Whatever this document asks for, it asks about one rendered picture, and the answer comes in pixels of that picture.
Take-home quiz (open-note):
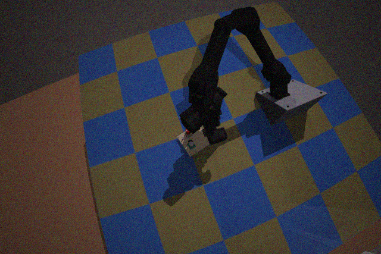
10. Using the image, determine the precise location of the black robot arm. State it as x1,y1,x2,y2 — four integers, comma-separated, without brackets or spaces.
179,7,292,134

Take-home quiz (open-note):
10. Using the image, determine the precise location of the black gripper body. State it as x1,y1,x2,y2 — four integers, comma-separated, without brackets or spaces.
207,109,227,145

